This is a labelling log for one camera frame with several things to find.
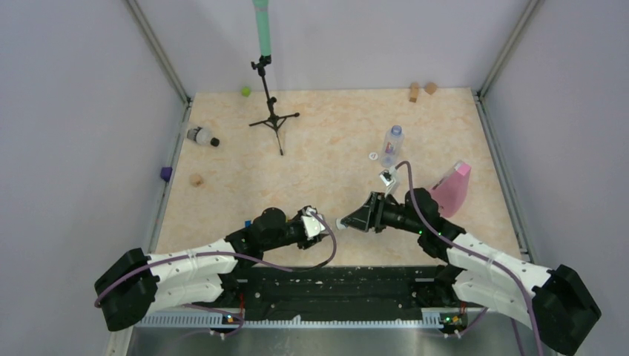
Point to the tall wooden block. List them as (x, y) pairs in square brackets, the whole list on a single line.
[(414, 90)]

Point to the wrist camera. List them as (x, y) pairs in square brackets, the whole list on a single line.
[(312, 223), (389, 177)]

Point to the small wooden cube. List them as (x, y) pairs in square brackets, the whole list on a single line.
[(430, 88)]

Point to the small clear bottle black cap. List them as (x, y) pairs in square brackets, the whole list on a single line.
[(202, 136)]

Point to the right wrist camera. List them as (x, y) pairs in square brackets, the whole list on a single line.
[(389, 177)]

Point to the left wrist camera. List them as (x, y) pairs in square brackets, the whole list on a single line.
[(312, 223)]

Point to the purple block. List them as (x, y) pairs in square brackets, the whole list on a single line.
[(166, 173)]

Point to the wooden cube with cross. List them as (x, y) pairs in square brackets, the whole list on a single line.
[(196, 180)]

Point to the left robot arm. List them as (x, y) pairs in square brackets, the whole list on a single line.
[(139, 284)]

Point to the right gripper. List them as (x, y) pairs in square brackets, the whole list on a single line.
[(376, 205)]

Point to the clear plastic bottle white cap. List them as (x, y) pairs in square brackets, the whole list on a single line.
[(392, 144)]

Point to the black tripod stand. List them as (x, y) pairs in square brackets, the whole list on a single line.
[(274, 121)]

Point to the blue Pocari Sweat cap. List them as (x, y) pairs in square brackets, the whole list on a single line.
[(339, 224)]

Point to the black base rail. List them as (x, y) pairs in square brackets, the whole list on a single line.
[(340, 293)]

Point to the green foam microphone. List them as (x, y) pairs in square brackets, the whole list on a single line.
[(261, 9)]

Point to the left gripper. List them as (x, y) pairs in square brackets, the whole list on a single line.
[(307, 243)]

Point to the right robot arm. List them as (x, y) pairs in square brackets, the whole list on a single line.
[(554, 302)]

